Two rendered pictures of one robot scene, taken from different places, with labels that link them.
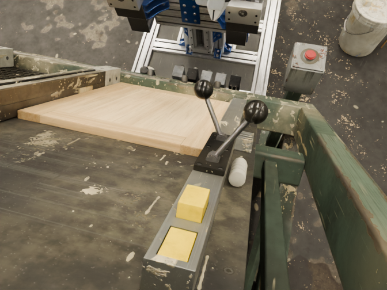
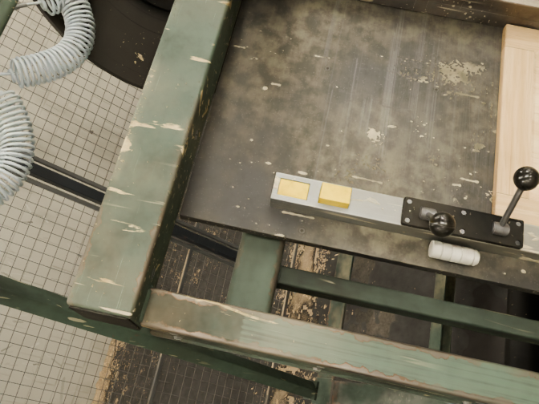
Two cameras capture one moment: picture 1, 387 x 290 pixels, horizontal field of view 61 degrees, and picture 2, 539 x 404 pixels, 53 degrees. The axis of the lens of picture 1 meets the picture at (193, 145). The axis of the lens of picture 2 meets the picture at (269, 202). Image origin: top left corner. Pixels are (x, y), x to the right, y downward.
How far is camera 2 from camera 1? 77 cm
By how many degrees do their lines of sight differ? 72
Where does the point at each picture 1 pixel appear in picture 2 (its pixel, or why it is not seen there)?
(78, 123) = (502, 85)
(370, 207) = (375, 346)
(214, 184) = (381, 215)
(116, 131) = (500, 123)
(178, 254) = (283, 188)
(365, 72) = not seen: outside the picture
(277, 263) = (353, 290)
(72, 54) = not seen: outside the picture
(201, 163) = (411, 203)
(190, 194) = (335, 189)
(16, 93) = (516, 10)
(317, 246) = not seen: outside the picture
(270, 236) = (391, 293)
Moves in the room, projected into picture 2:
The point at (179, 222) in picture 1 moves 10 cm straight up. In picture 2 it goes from (314, 189) to (269, 163)
